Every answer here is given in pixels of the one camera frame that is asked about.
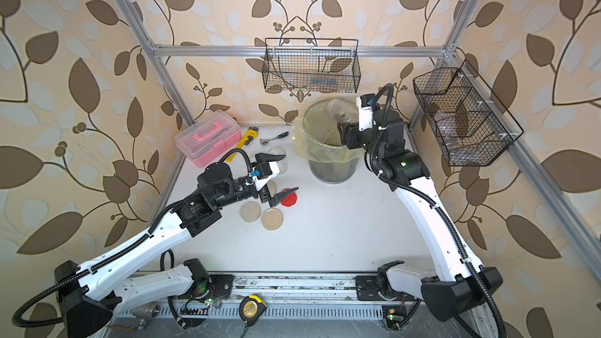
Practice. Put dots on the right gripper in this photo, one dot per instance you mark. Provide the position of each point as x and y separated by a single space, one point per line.
350 134

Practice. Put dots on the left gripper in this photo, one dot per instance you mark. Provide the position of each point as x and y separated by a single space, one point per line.
271 201

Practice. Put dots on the red jar lid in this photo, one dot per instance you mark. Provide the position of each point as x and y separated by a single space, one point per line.
290 200

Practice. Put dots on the cream tall jar lid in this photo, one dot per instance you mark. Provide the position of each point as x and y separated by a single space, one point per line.
250 212

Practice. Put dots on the tan short jar lid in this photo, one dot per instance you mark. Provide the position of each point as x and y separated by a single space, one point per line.
272 219

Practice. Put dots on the beige lid tall jar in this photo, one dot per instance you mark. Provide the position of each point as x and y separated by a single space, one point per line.
282 163

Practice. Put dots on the red lid tea jar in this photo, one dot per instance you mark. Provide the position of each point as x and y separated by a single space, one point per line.
343 111

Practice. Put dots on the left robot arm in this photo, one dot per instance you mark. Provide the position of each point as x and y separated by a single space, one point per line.
86 296

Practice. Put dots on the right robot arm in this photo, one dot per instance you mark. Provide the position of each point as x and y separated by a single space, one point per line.
460 281

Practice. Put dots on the yellow plastic bin liner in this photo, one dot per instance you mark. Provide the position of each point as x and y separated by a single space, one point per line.
316 137

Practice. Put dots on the metal mesh trash bin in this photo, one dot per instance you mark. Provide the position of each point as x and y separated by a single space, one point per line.
333 173

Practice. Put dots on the yellow pipe wrench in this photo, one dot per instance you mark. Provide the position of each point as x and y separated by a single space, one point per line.
250 135

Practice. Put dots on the pink plastic toolbox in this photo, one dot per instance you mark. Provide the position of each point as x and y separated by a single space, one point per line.
205 141

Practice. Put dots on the yellow black tape measure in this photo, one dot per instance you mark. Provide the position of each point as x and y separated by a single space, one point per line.
251 308

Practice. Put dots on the metal pipe fitting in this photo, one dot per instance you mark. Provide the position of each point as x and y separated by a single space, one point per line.
146 312

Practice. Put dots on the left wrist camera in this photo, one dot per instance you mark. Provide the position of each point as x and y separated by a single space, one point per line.
265 170

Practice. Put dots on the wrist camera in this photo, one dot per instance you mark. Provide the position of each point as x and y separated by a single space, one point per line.
365 111
265 170

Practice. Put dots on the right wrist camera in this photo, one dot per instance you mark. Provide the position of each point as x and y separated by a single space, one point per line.
365 111

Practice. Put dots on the black wire basket back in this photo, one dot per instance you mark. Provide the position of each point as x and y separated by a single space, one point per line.
326 65

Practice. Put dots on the black wire basket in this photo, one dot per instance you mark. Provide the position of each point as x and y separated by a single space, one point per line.
471 124
326 65

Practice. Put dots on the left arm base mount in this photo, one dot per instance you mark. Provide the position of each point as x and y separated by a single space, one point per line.
215 286

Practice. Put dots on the black wire basket right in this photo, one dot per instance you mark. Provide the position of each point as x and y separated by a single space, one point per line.
471 124

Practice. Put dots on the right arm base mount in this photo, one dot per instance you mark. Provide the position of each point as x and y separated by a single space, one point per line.
377 288

